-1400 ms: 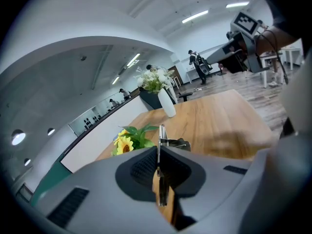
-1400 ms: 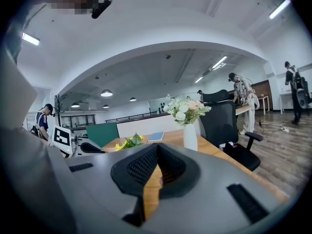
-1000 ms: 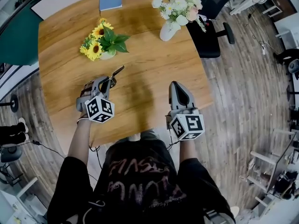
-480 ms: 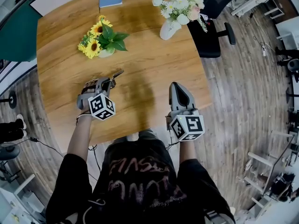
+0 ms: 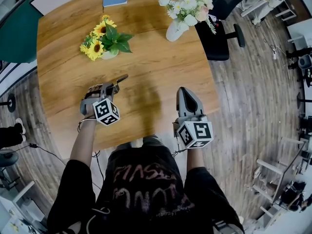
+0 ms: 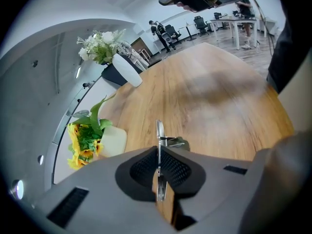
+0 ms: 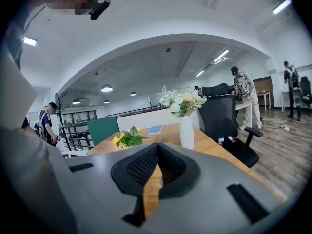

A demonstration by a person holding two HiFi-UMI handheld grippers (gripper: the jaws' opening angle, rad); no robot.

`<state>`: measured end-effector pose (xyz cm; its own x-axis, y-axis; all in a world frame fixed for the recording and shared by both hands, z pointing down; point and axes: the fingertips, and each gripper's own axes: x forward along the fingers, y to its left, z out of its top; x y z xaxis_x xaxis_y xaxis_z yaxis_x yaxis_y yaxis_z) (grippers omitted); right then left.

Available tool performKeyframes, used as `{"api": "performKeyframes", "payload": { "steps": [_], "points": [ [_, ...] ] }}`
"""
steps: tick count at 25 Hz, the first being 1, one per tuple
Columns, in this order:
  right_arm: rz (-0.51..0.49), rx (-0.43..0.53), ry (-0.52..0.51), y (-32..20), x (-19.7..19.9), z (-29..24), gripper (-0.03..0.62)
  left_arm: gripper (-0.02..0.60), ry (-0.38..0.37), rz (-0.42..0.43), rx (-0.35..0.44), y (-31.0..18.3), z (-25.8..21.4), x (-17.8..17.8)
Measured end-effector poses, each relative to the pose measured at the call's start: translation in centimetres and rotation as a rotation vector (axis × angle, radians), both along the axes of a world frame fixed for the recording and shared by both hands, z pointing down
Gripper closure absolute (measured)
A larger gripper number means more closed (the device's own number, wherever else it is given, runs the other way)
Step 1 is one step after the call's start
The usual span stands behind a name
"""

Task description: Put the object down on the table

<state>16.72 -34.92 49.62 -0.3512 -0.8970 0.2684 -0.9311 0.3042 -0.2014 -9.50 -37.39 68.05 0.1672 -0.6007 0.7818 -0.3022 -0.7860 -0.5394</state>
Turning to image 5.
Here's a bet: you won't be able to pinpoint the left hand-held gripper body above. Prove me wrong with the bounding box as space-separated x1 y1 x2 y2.
79 82 121 126

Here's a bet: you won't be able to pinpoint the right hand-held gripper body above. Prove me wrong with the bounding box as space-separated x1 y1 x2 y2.
172 115 215 150

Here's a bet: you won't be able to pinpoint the person's right forearm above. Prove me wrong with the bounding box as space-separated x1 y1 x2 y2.
186 146 205 173

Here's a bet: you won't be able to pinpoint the person's left forearm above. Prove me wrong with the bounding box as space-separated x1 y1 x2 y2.
69 119 98 167

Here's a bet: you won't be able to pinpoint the person's left hand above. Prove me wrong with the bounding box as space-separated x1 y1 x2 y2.
84 83 103 100

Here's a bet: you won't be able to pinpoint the potted yellow sunflowers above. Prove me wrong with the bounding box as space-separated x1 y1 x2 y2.
79 14 135 62

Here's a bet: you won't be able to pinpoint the wooden table with white legs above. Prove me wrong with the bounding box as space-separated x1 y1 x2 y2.
36 0 221 151

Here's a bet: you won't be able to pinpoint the black office chair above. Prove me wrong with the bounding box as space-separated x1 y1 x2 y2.
192 0 252 62

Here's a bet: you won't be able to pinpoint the white vase with white flowers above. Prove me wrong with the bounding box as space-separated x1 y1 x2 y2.
158 0 217 42

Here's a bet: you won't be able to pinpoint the person's black printed t-shirt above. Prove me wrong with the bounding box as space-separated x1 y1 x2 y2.
47 135 246 234

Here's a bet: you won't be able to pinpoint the black round stand base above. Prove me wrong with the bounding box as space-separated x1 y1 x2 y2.
0 93 17 112

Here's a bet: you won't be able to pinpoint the white partition panel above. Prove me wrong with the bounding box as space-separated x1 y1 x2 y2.
30 0 105 16

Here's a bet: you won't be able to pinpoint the green partition panel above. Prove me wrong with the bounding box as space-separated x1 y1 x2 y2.
0 1 44 64

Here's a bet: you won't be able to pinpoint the white desk with wooden top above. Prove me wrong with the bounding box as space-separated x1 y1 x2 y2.
240 0 268 18

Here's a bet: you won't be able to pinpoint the white shelf unit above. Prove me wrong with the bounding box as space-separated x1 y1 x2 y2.
0 180 47 234

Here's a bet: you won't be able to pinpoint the long white desk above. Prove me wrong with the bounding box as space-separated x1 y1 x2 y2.
286 18 312 51

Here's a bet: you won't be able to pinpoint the black cable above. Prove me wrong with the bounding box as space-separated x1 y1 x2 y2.
29 142 105 192

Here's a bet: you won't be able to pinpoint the white metal frame table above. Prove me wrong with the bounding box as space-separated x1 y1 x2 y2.
252 135 307 219

